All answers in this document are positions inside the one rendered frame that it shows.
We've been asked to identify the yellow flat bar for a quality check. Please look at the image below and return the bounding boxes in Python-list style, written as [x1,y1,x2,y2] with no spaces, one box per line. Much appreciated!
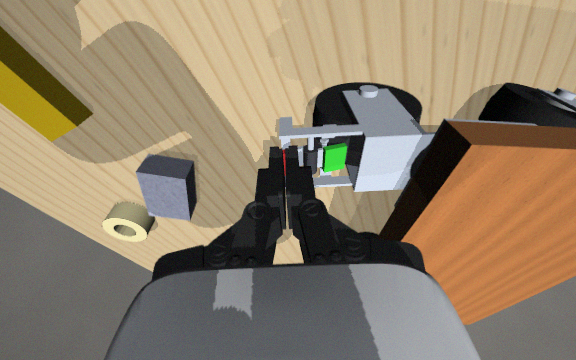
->
[0,26,93,142]

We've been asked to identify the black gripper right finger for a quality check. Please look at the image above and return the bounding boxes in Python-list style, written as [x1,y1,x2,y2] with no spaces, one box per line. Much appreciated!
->
[285,145,426,271]

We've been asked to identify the cream ring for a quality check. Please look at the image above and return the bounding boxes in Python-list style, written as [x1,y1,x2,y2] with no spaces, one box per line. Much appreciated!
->
[102,202,155,242]

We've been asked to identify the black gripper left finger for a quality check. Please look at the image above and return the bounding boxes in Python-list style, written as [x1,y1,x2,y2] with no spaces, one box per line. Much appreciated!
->
[152,146,286,280]

